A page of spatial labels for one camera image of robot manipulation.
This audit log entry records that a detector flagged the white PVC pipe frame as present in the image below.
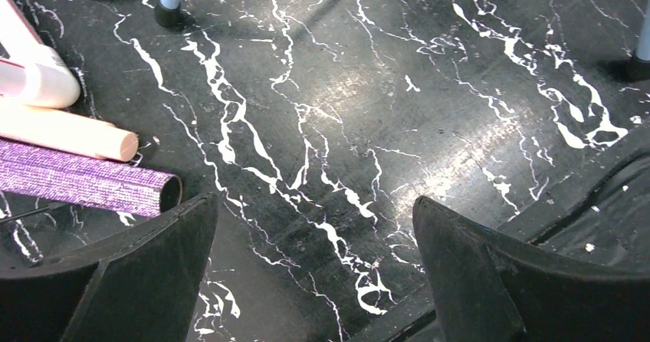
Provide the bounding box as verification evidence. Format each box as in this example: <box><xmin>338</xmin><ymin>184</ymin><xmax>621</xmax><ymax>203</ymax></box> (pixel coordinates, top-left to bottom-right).
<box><xmin>1</xmin><ymin>0</ymin><xmax>81</xmax><ymax>108</ymax></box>

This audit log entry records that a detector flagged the pink microphone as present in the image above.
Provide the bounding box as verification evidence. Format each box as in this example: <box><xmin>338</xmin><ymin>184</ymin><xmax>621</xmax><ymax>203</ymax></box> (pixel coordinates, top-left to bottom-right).
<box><xmin>1</xmin><ymin>97</ymin><xmax>139</xmax><ymax>162</ymax></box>

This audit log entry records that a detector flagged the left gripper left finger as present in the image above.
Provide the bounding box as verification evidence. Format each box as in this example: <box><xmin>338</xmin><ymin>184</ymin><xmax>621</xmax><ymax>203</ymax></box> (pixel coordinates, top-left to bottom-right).
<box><xmin>1</xmin><ymin>193</ymin><xmax>218</xmax><ymax>341</ymax></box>

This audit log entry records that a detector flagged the purple glitter microphone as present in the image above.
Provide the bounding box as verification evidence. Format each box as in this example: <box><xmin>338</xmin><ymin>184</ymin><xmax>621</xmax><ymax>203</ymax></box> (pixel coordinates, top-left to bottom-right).
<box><xmin>1</xmin><ymin>140</ymin><xmax>183</xmax><ymax>218</ymax></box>

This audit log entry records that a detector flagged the blue music stand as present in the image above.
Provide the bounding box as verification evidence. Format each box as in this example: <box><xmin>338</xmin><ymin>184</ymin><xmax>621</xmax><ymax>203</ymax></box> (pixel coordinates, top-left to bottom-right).
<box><xmin>154</xmin><ymin>0</ymin><xmax>649</xmax><ymax>82</ymax></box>

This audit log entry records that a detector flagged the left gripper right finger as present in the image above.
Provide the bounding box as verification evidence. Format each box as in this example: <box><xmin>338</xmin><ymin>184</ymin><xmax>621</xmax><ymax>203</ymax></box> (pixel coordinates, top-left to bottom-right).
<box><xmin>412</xmin><ymin>196</ymin><xmax>649</xmax><ymax>341</ymax></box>

